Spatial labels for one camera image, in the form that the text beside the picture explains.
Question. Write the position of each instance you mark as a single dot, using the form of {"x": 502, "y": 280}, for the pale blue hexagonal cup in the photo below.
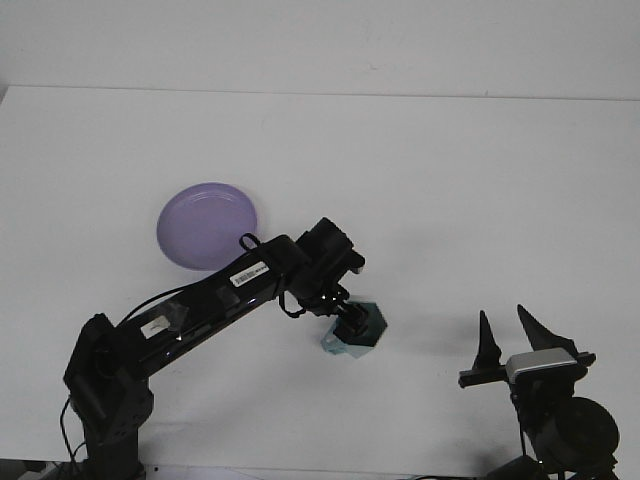
{"x": 377, "y": 325}

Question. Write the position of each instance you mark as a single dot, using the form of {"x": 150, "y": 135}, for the pale purple round plate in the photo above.
{"x": 200, "y": 225}

